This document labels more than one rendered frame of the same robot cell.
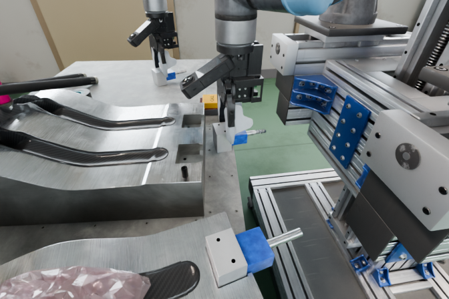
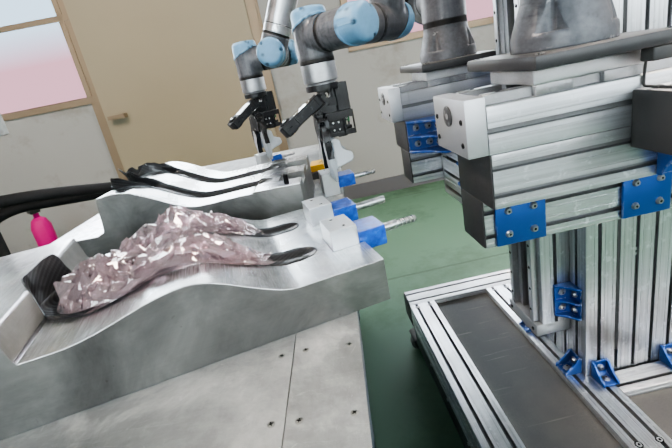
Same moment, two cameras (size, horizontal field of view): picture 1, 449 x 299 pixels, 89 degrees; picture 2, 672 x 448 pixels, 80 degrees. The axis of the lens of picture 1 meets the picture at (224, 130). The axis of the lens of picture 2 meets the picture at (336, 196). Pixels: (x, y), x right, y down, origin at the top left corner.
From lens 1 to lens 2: 47 cm
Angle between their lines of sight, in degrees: 18
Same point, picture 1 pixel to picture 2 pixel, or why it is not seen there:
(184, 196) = (288, 203)
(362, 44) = (470, 76)
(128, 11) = (221, 124)
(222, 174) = not seen: hidden behind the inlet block
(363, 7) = (453, 41)
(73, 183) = (196, 204)
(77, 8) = (159, 133)
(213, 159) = not seen: hidden behind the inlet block
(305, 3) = (352, 35)
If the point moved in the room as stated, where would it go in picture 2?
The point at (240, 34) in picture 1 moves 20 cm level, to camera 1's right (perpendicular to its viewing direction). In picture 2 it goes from (321, 73) to (418, 53)
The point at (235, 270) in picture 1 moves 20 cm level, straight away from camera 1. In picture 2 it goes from (321, 206) to (339, 170)
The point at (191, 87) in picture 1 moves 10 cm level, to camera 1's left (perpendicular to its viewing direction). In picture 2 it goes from (288, 125) to (242, 133)
